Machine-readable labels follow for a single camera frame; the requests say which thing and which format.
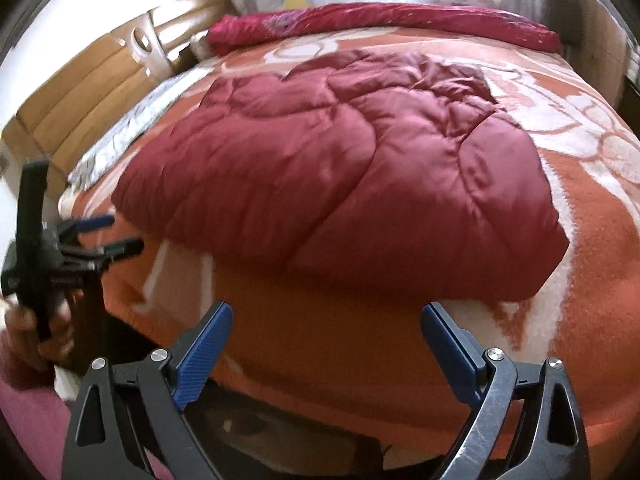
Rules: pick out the brown wooden wardrobe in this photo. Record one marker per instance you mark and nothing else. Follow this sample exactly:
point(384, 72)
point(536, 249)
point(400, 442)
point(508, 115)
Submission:
point(600, 40)

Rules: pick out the dark red quilted jacket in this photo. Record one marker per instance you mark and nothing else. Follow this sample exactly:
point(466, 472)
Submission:
point(394, 172)

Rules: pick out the pink sleeve forearm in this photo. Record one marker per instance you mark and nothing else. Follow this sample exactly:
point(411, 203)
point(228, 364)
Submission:
point(30, 405)

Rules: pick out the tan wooden headboard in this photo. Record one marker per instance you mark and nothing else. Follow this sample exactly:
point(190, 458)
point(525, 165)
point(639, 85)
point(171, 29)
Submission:
point(94, 90)

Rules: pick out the grey striped pillow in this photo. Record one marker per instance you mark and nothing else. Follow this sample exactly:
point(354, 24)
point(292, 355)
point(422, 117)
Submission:
point(114, 143)

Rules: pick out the crimson rolled duvet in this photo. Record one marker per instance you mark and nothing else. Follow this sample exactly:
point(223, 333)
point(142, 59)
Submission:
point(233, 32)

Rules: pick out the orange white floral blanket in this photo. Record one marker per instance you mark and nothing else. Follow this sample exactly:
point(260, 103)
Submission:
point(360, 363)

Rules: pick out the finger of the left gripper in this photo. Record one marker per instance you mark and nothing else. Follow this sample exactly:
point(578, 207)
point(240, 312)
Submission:
point(85, 224)
point(113, 252)

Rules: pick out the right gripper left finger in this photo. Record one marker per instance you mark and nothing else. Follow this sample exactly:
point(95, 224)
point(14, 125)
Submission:
point(125, 413)

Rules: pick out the person's left hand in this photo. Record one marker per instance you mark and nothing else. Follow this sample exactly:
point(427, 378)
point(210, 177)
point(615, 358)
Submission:
point(20, 326)

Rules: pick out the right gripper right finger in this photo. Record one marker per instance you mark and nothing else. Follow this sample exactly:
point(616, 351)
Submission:
point(549, 441)

